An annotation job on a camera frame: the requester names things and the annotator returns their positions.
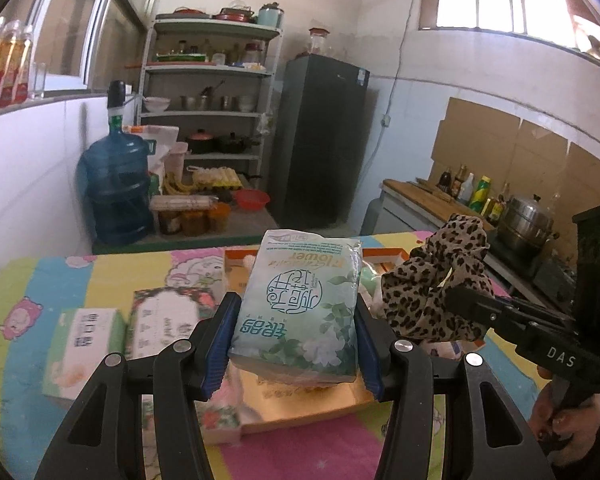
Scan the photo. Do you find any leopard print scrunchie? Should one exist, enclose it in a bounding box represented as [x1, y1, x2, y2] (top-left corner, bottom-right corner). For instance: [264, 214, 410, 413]
[380, 214, 496, 346]

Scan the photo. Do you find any person's right hand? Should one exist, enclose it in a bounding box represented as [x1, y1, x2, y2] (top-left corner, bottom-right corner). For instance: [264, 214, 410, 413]
[532, 366, 600, 461]

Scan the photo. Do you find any steel cup with utensils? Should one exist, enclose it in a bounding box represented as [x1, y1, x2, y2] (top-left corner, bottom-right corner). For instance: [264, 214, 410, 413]
[180, 82, 226, 111]

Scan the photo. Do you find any mint green plush item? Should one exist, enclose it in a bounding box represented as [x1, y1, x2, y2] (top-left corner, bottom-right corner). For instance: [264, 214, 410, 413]
[360, 265, 383, 302]

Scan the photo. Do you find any green yellow bottle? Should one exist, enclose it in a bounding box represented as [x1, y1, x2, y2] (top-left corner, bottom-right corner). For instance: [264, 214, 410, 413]
[472, 176, 492, 213]

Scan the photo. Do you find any grey gas cylinder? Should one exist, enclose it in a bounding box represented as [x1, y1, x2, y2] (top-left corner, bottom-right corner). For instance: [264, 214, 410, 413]
[362, 197, 386, 236]

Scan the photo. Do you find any blue water jug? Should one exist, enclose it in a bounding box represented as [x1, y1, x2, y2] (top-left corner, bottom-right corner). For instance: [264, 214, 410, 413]
[76, 117, 153, 246]

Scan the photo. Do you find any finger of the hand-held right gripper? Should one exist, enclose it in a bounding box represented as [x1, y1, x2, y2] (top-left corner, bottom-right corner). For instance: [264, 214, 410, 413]
[445, 285, 537, 349]
[497, 295, 577, 332]

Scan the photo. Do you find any green tray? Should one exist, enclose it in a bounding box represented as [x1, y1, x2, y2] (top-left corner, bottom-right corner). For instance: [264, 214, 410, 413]
[155, 52, 206, 64]

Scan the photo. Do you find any teal canister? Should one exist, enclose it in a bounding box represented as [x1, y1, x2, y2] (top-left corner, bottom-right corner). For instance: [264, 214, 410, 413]
[257, 4, 286, 30]

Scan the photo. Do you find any wrapped stick bundle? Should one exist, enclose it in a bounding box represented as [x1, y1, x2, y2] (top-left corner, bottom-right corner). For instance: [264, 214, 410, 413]
[149, 195, 218, 211]

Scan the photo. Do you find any orange gift box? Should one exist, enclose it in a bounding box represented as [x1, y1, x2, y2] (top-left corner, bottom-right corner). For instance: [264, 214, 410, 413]
[224, 246, 411, 435]

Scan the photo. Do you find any green white tissue pack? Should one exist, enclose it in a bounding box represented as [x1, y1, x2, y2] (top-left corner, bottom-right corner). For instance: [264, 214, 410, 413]
[227, 229, 363, 386]

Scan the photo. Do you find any black cooking pot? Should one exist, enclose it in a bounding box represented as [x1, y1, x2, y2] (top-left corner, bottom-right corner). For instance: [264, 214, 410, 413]
[216, 132, 261, 155]

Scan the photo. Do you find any amber oil bottle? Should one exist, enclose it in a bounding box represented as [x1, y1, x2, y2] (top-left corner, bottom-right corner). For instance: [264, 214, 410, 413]
[487, 194, 507, 227]

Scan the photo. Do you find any pink plastic cup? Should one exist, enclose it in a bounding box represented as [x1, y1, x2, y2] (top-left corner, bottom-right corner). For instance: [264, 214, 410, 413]
[162, 142, 188, 183]

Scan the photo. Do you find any cardboard wall sheet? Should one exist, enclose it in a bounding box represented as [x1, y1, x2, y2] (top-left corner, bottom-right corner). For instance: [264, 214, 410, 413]
[562, 142, 600, 213]
[431, 97, 522, 183]
[510, 120, 571, 197]

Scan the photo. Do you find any high barred window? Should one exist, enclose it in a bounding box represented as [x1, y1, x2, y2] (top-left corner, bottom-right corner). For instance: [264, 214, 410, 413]
[420, 0, 600, 68]

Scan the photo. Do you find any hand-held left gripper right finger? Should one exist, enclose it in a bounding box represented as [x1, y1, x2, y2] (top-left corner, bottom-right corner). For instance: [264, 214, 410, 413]
[352, 296, 556, 480]

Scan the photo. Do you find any dark refrigerator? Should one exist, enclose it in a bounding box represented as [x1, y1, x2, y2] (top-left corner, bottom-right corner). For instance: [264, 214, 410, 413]
[272, 55, 371, 226]

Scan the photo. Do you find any green white carton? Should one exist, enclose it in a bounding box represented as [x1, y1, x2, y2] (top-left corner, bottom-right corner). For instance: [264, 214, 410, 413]
[42, 307, 128, 401]

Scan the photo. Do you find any white sliding window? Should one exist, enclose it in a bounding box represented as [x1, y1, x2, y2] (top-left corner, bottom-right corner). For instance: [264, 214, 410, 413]
[0, 0, 171, 111]

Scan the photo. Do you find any clear drinking glass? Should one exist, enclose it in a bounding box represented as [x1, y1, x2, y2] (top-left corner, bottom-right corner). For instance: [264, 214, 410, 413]
[30, 62, 47, 100]

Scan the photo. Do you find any black white water pump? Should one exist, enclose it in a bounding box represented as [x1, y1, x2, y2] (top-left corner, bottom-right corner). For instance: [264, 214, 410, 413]
[107, 80, 128, 128]

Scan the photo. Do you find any metal shelf rack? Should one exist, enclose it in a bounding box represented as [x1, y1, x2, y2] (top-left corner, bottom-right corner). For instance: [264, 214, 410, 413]
[140, 14, 283, 196]

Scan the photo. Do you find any banana bunch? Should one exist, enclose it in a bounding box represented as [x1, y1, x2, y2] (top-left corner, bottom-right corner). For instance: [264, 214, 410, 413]
[162, 172, 196, 196]

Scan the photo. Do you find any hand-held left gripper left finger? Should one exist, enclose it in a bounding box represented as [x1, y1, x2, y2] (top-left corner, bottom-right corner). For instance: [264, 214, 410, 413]
[34, 292, 243, 480]

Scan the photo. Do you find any gas stove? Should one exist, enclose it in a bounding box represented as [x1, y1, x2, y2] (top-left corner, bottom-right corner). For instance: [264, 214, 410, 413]
[485, 240, 577, 302]

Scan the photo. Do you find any floral tissue pack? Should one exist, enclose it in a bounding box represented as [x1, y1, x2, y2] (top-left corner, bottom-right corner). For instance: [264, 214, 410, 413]
[125, 285, 243, 446]

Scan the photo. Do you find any stainless steel steamer pot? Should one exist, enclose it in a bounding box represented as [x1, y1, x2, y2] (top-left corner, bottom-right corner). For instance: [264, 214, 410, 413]
[497, 195, 561, 257]

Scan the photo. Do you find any white sack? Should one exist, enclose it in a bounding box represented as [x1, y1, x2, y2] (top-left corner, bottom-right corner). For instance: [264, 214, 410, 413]
[122, 125, 181, 173]

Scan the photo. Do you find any red plastic basket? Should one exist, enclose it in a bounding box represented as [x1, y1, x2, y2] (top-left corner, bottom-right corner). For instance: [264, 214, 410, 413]
[231, 189, 271, 211]

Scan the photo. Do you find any red lid glass jar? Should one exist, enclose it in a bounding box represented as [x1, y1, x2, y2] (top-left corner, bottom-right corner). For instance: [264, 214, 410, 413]
[307, 27, 331, 57]

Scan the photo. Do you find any red pot with glass lid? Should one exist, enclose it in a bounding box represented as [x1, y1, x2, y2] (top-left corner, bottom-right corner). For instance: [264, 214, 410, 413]
[215, 0, 257, 23]

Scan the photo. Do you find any red lid cooking pot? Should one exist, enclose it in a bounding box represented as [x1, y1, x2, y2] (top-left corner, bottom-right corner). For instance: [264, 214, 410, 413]
[186, 129, 217, 155]

